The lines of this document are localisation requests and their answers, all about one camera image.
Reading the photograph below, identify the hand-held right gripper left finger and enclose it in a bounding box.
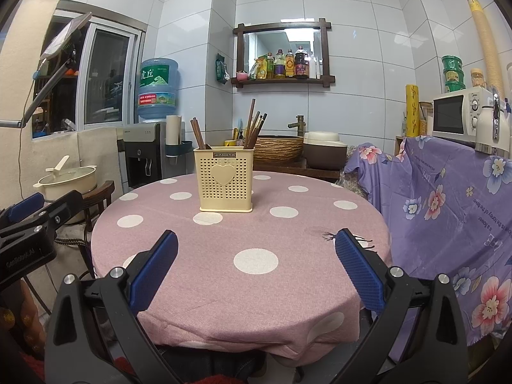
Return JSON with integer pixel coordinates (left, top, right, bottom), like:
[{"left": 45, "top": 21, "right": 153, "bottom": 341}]
[{"left": 44, "top": 230, "right": 189, "bottom": 384}]

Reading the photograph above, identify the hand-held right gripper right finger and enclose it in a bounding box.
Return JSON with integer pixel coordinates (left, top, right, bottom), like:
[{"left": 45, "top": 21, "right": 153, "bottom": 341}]
[{"left": 328, "top": 228, "right": 468, "bottom": 384}]

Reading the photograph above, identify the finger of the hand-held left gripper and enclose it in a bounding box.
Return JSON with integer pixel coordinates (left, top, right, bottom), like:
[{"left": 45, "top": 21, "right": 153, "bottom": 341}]
[
  {"left": 37, "top": 189, "right": 84, "bottom": 235},
  {"left": 0, "top": 191, "right": 45, "bottom": 229}
]

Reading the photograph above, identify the cream plastic utensil holder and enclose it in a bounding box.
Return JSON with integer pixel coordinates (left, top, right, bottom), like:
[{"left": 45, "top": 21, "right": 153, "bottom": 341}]
[{"left": 194, "top": 147, "right": 255, "bottom": 212}]

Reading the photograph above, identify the dark wooden chopstick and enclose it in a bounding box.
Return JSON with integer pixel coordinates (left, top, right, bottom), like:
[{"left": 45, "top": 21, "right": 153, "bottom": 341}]
[
  {"left": 250, "top": 114, "right": 265, "bottom": 149},
  {"left": 253, "top": 113, "right": 268, "bottom": 149}
]

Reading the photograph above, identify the cream pot with lid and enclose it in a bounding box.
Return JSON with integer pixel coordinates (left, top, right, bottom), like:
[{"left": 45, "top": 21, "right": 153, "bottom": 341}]
[{"left": 33, "top": 156, "right": 98, "bottom": 202}]

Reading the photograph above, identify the dark wooden chair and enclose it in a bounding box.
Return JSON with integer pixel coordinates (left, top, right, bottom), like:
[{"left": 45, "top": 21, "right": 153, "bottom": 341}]
[{"left": 82, "top": 180, "right": 116, "bottom": 281}]

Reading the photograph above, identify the pink polka dot tablecloth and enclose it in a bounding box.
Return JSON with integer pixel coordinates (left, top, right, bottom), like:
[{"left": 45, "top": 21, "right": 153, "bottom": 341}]
[{"left": 91, "top": 171, "right": 393, "bottom": 366}]

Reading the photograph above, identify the purple floral cloth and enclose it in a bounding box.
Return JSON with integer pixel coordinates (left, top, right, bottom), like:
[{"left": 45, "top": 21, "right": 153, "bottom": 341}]
[{"left": 346, "top": 136, "right": 512, "bottom": 364}]

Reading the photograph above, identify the paisley patterned cloth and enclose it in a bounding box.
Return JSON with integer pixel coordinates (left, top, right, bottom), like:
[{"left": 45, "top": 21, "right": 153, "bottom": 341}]
[{"left": 340, "top": 146, "right": 361, "bottom": 193}]

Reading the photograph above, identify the grey water dispenser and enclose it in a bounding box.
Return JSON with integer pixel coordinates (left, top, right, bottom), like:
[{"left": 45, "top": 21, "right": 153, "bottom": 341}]
[{"left": 122, "top": 123, "right": 187, "bottom": 188}]

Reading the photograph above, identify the dark wooden washstand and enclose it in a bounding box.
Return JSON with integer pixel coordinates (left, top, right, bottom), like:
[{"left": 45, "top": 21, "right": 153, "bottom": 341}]
[{"left": 253, "top": 158, "right": 340, "bottom": 182}]

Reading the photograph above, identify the white and brown rice cooker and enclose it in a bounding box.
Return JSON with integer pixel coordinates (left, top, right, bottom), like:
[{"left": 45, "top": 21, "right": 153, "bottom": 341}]
[{"left": 303, "top": 131, "right": 348, "bottom": 170}]

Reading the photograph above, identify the blue water dispenser bottle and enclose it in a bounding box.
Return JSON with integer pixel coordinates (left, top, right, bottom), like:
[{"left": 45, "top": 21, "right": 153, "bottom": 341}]
[{"left": 138, "top": 58, "right": 179, "bottom": 123}]

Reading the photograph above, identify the sliding window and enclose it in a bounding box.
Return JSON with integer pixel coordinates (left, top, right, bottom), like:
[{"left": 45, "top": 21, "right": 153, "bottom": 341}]
[{"left": 82, "top": 22, "right": 145, "bottom": 126}]

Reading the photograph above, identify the woven pattern wash basin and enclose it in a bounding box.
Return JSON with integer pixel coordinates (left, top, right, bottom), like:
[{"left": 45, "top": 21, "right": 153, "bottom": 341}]
[{"left": 254, "top": 136, "right": 305, "bottom": 163}]

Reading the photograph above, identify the bronze faucet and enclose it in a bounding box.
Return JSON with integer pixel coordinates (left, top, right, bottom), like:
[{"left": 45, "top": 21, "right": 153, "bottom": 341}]
[{"left": 288, "top": 115, "right": 307, "bottom": 137}]

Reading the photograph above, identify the glass jar of grains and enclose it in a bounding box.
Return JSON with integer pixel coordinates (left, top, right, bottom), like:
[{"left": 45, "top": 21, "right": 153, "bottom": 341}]
[{"left": 419, "top": 102, "right": 434, "bottom": 137}]

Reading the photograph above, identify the smartphone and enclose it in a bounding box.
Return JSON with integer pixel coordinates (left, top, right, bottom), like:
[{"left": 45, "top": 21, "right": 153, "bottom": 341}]
[{"left": 40, "top": 12, "right": 92, "bottom": 62}]

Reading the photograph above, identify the yellow wrapped roll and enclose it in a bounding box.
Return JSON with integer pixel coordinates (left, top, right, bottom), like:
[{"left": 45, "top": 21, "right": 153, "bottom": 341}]
[{"left": 405, "top": 84, "right": 420, "bottom": 137}]

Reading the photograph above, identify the white microwave oven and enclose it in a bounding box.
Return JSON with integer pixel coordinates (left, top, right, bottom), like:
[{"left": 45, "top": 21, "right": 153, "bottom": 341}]
[{"left": 432, "top": 87, "right": 494, "bottom": 141}]

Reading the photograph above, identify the white thermos jug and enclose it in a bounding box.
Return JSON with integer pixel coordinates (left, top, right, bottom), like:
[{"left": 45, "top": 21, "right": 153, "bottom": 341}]
[{"left": 475, "top": 104, "right": 510, "bottom": 153}]

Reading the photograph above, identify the green hanging packet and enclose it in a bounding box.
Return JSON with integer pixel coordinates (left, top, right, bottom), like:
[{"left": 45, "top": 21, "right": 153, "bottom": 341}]
[{"left": 216, "top": 53, "right": 230, "bottom": 84}]

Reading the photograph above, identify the row of condiment bottles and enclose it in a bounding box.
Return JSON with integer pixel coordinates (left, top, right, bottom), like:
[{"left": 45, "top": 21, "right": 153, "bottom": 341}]
[{"left": 249, "top": 49, "right": 323, "bottom": 80}]

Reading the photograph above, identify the wooden framed mirror shelf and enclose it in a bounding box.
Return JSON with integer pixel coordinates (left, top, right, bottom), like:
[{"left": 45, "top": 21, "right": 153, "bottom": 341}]
[{"left": 233, "top": 19, "right": 336, "bottom": 89}]

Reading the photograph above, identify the tall stack of paper cups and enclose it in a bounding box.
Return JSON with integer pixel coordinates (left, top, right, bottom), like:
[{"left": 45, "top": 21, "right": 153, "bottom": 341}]
[{"left": 466, "top": 0, "right": 505, "bottom": 91}]

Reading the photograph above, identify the thin charging cable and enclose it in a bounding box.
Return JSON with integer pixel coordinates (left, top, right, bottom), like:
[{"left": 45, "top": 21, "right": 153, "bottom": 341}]
[{"left": 16, "top": 60, "right": 45, "bottom": 185}]

